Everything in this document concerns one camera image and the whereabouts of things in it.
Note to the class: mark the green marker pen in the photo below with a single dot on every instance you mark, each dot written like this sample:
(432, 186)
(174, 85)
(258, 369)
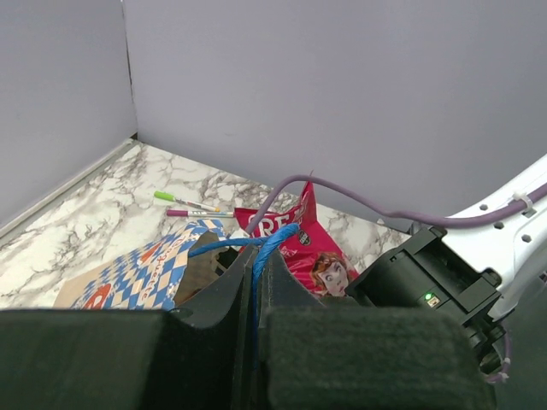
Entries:
(171, 198)

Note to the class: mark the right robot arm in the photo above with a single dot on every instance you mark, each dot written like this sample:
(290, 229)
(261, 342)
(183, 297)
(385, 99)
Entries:
(475, 275)

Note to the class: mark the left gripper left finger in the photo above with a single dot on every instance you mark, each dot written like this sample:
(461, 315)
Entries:
(196, 356)

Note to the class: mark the red chips bag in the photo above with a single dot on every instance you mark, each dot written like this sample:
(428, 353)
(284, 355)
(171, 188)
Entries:
(311, 255)

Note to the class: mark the purple marker pen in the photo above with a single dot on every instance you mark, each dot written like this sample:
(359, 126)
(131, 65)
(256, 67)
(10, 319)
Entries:
(198, 214)

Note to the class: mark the blue checkered paper bag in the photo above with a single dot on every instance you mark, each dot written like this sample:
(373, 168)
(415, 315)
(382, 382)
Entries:
(148, 277)

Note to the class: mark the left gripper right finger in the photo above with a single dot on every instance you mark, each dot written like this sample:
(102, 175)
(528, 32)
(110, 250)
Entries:
(344, 356)

